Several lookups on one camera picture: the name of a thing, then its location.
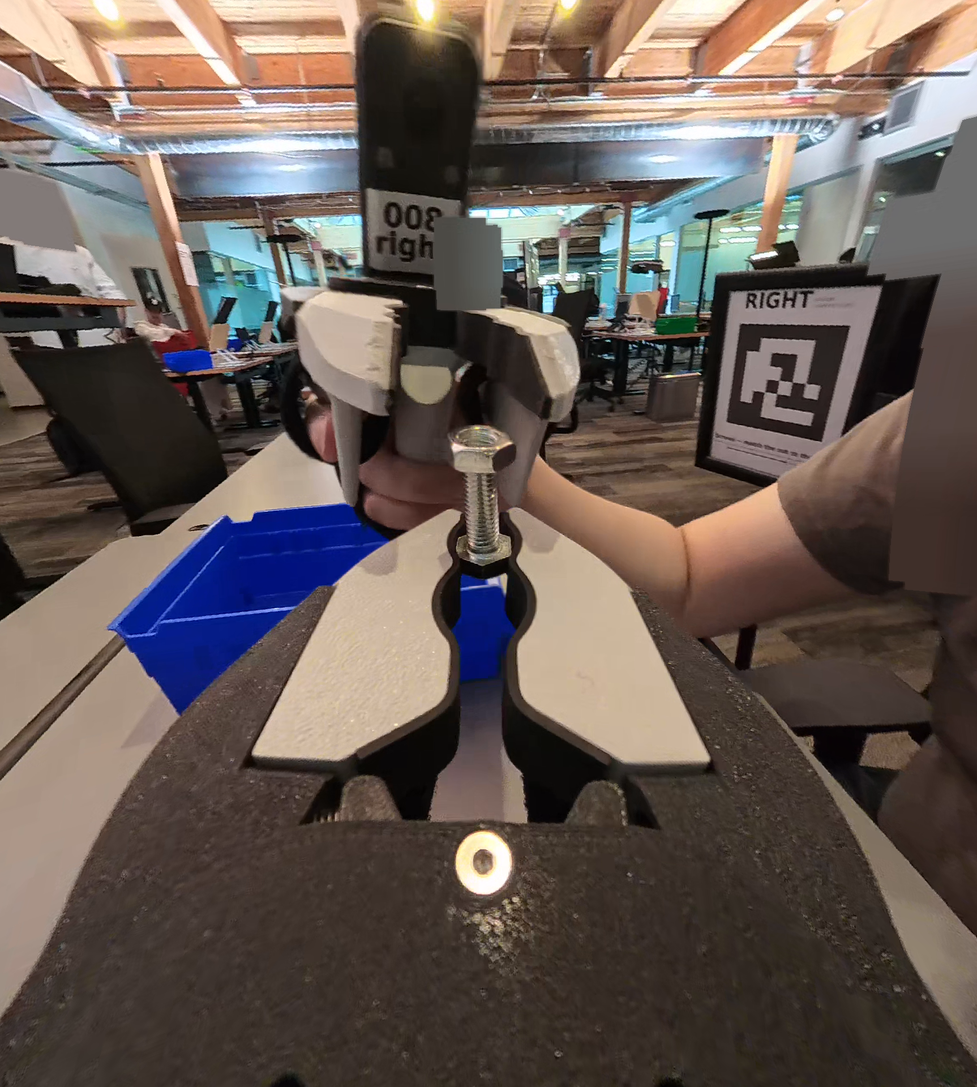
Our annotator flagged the blue plastic bin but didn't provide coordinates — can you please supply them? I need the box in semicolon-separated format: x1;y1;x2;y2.
108;505;513;714

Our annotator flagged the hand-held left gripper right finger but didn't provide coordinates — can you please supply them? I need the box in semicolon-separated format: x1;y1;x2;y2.
501;508;714;781

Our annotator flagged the black framed marker sign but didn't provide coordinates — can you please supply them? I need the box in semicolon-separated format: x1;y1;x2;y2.
696;265;940;487

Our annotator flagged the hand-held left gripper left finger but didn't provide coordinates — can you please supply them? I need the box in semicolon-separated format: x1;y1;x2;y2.
249;508;466;778

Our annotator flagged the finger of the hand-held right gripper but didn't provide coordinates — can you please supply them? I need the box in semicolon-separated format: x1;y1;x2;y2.
480;306;583;511
295;290;406;512

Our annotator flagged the person's grey shirt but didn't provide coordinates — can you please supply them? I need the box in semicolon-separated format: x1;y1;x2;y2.
777;392;977;999

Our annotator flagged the black office chair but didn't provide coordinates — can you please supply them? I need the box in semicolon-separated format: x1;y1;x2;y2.
550;289;621;409
11;338;228;538

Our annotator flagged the short thick steel bolt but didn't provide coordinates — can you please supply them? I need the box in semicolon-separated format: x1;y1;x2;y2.
448;426;517;555

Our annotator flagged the grey trash can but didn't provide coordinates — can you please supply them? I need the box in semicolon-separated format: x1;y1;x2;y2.
645;372;702;423

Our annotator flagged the wooden top desk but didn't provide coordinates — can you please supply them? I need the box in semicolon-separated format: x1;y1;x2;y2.
0;289;137;336

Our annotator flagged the black desk chair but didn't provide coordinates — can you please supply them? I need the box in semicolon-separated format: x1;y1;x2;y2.
701;632;935;795

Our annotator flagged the black floor lamp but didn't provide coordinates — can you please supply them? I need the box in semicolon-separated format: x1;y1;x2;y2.
699;207;734;285

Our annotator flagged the person's right hand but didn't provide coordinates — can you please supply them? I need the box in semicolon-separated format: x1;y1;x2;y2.
306;406;570;534

